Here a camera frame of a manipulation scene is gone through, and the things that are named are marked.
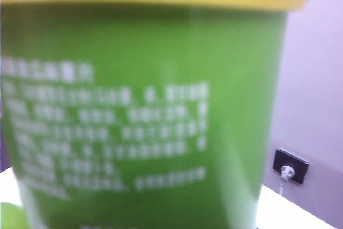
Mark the green chips can yellow lid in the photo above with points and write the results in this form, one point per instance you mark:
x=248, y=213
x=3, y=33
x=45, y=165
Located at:
x=150, y=105

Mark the green apple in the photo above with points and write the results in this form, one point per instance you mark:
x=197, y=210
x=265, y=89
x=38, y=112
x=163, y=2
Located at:
x=10, y=217

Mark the black wall socket plate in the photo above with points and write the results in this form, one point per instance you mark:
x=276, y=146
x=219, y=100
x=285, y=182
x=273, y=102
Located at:
x=298, y=163

